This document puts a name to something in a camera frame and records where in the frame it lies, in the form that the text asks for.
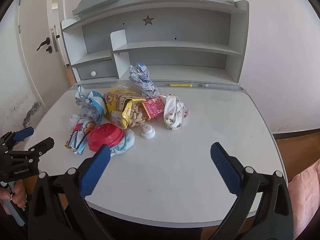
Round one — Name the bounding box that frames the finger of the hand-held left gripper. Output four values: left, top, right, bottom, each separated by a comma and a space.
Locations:
11, 137, 55, 163
0, 127, 34, 153

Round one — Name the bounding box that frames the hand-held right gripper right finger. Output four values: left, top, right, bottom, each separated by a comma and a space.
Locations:
207, 142, 294, 240

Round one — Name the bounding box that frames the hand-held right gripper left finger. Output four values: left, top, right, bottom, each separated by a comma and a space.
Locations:
27, 145, 113, 240

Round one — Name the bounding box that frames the red plastic lid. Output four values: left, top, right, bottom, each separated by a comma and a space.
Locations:
87, 123, 125, 152

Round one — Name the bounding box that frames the colourful cartoon packet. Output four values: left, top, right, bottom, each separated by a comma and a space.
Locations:
64, 114, 97, 155

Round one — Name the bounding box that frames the white blue cloth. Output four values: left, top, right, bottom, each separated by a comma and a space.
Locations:
110, 128, 136, 157

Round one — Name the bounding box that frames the small white ball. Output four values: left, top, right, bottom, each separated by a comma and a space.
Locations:
69, 114, 81, 130

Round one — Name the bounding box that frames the white bottle cap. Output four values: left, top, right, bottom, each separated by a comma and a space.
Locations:
140, 124, 155, 140

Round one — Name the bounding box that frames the blue white wrapper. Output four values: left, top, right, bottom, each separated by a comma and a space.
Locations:
75, 85, 107, 125
129, 62, 160, 99

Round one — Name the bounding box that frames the yellow puffed snack bag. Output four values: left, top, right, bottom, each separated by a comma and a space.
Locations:
103, 86, 150, 129

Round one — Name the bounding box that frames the small pink box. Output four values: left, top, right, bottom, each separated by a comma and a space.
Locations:
142, 96, 166, 120

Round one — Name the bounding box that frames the person's left hand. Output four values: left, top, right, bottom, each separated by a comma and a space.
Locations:
0, 180, 27, 215

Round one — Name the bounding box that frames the white door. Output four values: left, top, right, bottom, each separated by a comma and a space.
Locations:
14, 0, 74, 133

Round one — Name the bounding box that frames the pink blanket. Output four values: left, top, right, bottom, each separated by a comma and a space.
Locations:
287, 159, 320, 240

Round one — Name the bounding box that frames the grey drawer with white knob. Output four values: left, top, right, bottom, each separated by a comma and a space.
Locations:
76, 59, 120, 81

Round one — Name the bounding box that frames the grey white desk hutch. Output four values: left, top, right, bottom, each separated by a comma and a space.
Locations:
61, 0, 250, 87

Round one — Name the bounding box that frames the grey ledge board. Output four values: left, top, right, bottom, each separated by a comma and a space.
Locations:
72, 0, 120, 16

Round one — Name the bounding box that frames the black door handle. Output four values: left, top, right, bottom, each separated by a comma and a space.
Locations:
36, 37, 52, 52

